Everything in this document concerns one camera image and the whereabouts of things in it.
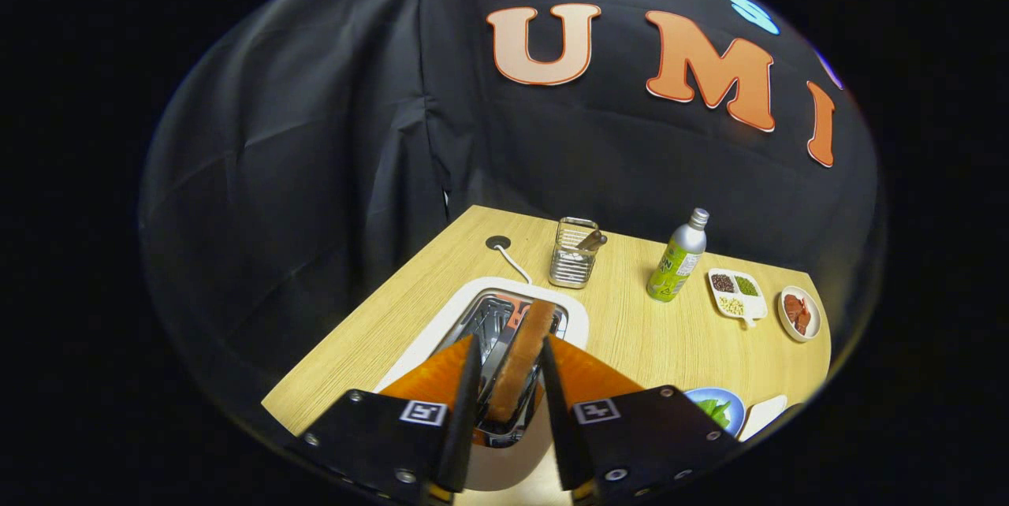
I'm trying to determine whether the white square plate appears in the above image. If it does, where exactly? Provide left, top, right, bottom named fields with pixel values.
left=739, top=394, right=789, bottom=442

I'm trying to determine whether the toasted brown bread slice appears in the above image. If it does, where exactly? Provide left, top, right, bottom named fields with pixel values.
left=486, top=299, right=557, bottom=424

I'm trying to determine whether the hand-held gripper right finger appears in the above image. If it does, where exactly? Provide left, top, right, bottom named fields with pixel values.
left=538, top=334, right=743, bottom=506

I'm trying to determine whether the green lettuce leaf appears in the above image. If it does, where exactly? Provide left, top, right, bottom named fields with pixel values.
left=695, top=398, right=735, bottom=430

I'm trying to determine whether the white divided dish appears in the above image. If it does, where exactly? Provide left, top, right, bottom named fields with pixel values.
left=707, top=267, right=769, bottom=329

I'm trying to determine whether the metal wire mesh holder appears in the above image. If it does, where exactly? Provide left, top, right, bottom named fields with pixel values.
left=549, top=217, right=601, bottom=289

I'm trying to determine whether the silver green bottle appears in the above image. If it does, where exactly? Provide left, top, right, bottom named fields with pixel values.
left=646, top=208, right=710, bottom=303

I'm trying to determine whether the white toaster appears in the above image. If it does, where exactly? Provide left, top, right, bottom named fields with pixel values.
left=374, top=276, right=590, bottom=493

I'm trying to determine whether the white toaster cable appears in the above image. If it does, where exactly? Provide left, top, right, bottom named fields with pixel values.
left=494, top=244, right=534, bottom=286

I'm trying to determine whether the white oval plate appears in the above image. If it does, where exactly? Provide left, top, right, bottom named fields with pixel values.
left=778, top=285, right=822, bottom=344

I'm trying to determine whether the blue round plate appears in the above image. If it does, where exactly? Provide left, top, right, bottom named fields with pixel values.
left=684, top=387, right=747, bottom=438

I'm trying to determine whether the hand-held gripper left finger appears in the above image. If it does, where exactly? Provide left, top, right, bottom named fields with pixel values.
left=298, top=334, right=482, bottom=506

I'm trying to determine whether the black backdrop cloth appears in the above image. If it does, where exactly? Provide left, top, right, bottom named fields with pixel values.
left=138, top=0, right=884, bottom=428

